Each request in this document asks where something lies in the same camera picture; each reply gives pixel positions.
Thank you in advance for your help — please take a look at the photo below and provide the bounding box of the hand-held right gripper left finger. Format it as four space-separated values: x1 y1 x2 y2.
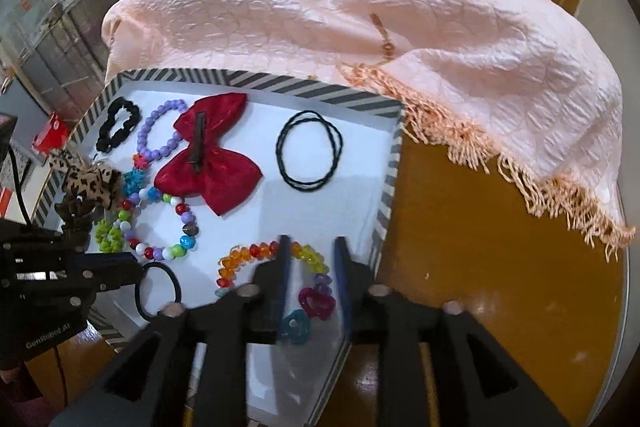
47 234 293 427

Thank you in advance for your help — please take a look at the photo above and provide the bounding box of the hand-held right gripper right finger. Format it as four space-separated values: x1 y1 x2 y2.
334 236 571 427

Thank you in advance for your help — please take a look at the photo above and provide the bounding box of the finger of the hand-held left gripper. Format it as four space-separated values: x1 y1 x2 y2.
75 253 140 275
94 263 147 292

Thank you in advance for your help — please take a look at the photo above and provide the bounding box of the green bead bracelet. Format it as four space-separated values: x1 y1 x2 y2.
94 219 126 254

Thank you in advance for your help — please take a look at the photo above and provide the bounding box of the thick black hair tie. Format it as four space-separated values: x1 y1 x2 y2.
134 261 182 323

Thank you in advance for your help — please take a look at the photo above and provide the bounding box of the rainbow crystal bracelet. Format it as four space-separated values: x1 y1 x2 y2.
215 241 333 300

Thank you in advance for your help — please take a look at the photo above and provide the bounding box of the multicolour bead bracelet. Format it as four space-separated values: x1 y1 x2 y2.
115 152 201 263

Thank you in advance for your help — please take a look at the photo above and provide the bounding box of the striped cardboard box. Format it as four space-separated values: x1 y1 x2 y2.
30 68 406 425

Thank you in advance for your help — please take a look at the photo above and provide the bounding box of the leopard print hair bow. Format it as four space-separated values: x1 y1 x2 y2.
47 154 123 250

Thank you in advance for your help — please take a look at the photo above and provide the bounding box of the red satin hair bow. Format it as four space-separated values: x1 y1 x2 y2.
154 93 263 216

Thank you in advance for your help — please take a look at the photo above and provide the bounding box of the pink heart charm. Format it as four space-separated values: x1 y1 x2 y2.
299 287 335 322

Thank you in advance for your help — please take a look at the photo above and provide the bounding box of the teal heart charm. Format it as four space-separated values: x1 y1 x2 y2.
279 311 312 348

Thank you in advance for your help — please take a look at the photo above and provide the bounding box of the person's maroon clothing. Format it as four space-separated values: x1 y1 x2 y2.
0 359 66 427

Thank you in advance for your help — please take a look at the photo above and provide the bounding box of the black scrunchie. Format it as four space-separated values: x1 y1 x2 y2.
95 98 142 154

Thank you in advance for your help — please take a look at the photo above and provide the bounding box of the red cardboard box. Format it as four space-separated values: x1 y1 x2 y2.
32 113 70 152

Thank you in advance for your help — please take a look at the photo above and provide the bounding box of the pink fringed towel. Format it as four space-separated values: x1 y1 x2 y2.
100 0 636 263

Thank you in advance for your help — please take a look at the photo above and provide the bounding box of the thick black cable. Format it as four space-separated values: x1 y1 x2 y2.
5 146 31 230

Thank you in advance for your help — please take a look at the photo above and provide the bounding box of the thin black elastic hair tie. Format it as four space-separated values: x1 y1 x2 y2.
276 109 337 194
282 113 345 188

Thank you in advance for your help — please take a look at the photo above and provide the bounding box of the purple bead bracelet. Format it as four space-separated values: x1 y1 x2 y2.
136 99 188 160

